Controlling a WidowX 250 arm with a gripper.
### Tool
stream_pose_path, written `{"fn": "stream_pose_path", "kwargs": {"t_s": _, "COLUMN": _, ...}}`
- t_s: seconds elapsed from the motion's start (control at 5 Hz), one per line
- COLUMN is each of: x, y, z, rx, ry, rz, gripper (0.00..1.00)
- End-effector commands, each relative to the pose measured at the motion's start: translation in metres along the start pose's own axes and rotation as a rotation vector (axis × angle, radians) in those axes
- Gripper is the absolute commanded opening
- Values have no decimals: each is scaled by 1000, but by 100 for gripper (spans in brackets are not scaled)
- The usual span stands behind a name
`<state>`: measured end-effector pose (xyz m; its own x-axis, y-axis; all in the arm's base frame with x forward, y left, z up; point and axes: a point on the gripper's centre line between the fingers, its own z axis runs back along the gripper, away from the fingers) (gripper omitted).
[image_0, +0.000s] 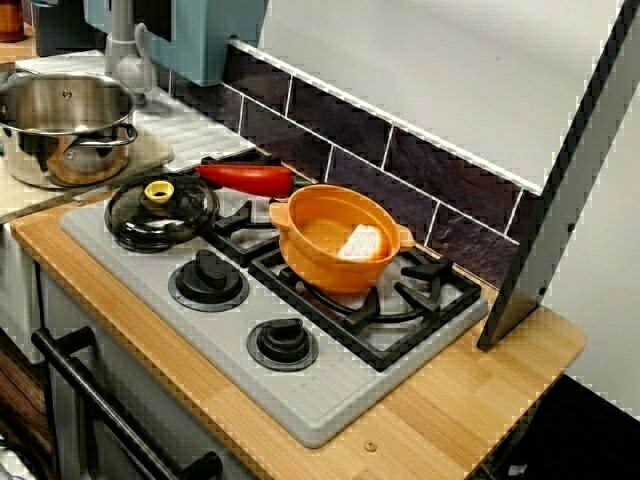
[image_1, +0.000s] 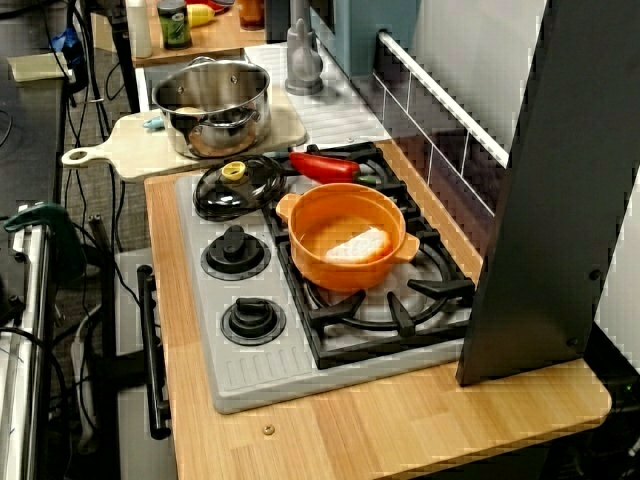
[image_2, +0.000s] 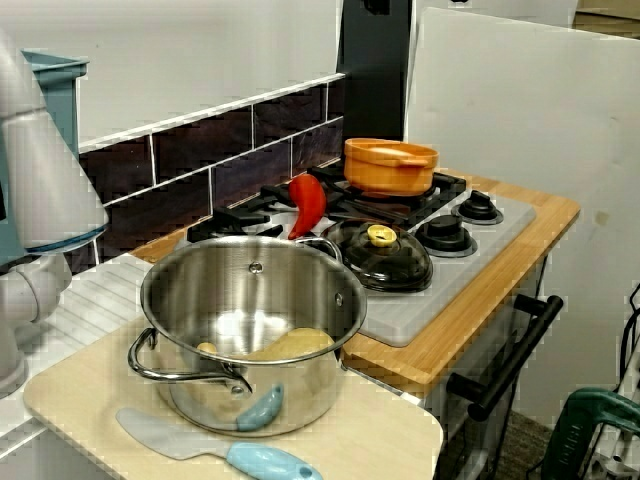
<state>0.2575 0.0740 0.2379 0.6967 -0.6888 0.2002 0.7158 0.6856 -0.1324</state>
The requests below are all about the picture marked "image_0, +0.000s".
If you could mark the orange plastic pot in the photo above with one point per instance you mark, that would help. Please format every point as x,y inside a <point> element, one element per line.
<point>310,272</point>

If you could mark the black burner grate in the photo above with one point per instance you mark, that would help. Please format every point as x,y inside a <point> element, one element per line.
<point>435,268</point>
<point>235,220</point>

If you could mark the red toy pepper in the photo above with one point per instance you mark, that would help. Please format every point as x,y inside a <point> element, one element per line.
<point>245,178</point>

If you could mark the black stove knob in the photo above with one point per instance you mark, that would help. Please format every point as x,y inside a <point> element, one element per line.
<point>282,342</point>
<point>207,280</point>

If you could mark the dark tile backsplash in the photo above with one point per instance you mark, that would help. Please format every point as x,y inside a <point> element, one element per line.
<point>350,135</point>

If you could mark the grey toy stove plate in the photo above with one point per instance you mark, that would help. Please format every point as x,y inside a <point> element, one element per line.
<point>200,345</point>

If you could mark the white ribbed sink drainboard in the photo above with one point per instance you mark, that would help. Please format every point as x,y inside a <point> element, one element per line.
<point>200,135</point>

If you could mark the glass lid yellow knob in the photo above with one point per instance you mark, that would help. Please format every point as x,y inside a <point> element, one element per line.
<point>160,225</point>

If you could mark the light wooden cutting board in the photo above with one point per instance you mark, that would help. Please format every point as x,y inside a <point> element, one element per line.
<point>147,150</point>

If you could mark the brass screw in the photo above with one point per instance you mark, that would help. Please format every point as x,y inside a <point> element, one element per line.
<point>370,446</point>

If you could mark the teal plastic box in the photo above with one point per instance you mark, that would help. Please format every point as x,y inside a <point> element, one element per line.
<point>210,40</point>

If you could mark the white toy kitchen cabinet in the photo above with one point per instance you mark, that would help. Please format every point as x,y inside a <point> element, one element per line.
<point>125,372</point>

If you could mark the black side panel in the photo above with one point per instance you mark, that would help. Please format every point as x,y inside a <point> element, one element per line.
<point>555,200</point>

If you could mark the stainless steel pot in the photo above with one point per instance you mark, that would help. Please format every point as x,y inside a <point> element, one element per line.
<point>60,105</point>

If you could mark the black box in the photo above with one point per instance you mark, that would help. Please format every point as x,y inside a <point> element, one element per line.
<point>65,25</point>

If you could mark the amber jar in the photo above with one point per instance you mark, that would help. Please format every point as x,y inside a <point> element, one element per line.
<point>10,20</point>

